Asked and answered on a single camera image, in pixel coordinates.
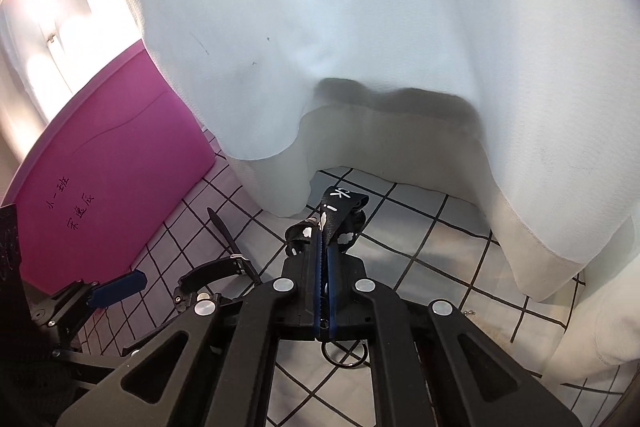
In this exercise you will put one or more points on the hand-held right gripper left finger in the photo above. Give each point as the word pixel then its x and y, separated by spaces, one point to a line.
pixel 235 332

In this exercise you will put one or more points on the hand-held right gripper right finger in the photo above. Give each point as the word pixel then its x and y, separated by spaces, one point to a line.
pixel 410 332

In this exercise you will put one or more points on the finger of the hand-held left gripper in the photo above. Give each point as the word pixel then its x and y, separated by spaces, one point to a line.
pixel 120 285

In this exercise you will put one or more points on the pink plastic basin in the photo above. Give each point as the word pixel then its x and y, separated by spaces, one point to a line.
pixel 115 167

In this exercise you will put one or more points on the white black-grid tablecloth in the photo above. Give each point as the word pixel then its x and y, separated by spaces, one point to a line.
pixel 435 237

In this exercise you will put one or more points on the white curtain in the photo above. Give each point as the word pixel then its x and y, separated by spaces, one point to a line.
pixel 400 32
pixel 30 72

